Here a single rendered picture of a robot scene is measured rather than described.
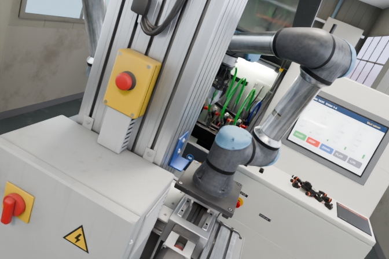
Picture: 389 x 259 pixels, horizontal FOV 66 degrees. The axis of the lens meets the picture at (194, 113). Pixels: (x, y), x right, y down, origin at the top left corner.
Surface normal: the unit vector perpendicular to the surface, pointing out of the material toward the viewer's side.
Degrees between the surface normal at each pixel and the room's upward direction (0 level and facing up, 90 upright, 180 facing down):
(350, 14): 90
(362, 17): 90
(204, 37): 90
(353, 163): 76
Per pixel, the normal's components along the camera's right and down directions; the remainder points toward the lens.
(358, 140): -0.29, -0.04
